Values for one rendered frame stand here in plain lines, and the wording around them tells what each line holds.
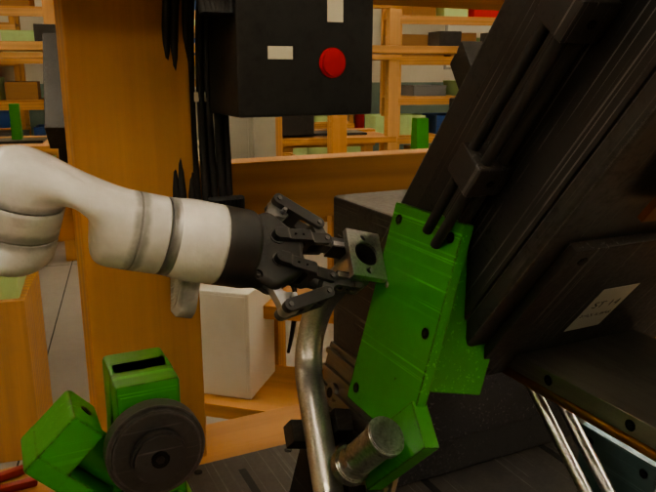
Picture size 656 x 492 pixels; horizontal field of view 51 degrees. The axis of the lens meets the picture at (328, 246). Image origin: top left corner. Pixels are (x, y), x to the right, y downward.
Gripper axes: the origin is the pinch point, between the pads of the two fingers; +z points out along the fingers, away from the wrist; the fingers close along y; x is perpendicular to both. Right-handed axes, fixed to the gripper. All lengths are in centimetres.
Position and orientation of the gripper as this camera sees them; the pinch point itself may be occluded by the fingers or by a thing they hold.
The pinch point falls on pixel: (346, 266)
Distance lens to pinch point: 70.5
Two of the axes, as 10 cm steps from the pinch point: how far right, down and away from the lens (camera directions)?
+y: -1.2, -8.5, 5.1
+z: 8.7, 1.6, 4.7
